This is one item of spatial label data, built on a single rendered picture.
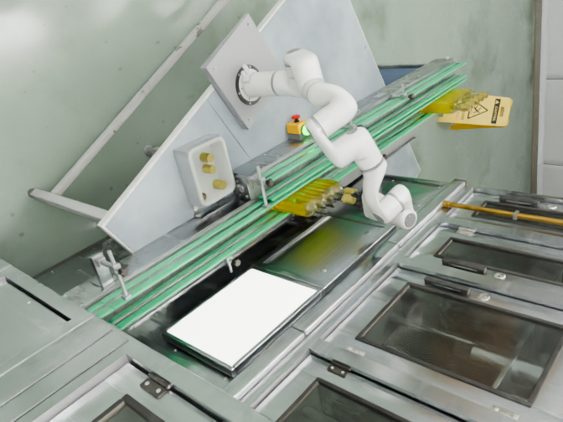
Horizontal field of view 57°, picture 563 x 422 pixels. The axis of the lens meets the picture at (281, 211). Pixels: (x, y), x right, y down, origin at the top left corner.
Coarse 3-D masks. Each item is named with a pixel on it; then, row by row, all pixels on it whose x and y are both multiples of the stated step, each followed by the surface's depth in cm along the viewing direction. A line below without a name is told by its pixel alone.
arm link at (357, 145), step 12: (312, 120) 161; (312, 132) 160; (324, 132) 161; (348, 132) 158; (360, 132) 156; (324, 144) 158; (336, 144) 158; (348, 144) 156; (360, 144) 156; (372, 144) 158; (336, 156) 157; (348, 156) 157; (360, 156) 158; (372, 156) 159; (360, 168) 163
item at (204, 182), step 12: (204, 144) 184; (216, 144) 193; (192, 156) 190; (216, 156) 196; (228, 156) 193; (192, 168) 182; (216, 168) 199; (228, 168) 195; (204, 180) 196; (228, 180) 198; (204, 192) 197; (216, 192) 197; (228, 192) 196; (204, 204) 189
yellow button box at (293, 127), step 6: (294, 120) 230; (300, 120) 228; (306, 120) 226; (288, 126) 226; (294, 126) 224; (300, 126) 223; (288, 132) 228; (294, 132) 225; (300, 132) 224; (294, 138) 227; (300, 138) 225
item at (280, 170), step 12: (444, 72) 290; (420, 84) 278; (432, 84) 276; (384, 108) 251; (360, 120) 241; (372, 120) 239; (336, 132) 231; (300, 156) 213; (312, 156) 211; (276, 168) 204; (288, 168) 202
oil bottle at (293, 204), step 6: (288, 198) 203; (294, 198) 202; (300, 198) 200; (306, 198) 199; (276, 204) 206; (282, 204) 204; (288, 204) 201; (294, 204) 199; (300, 204) 197; (306, 204) 195; (312, 204) 196; (282, 210) 205; (288, 210) 203; (294, 210) 200; (300, 210) 198; (306, 210) 196; (306, 216) 198
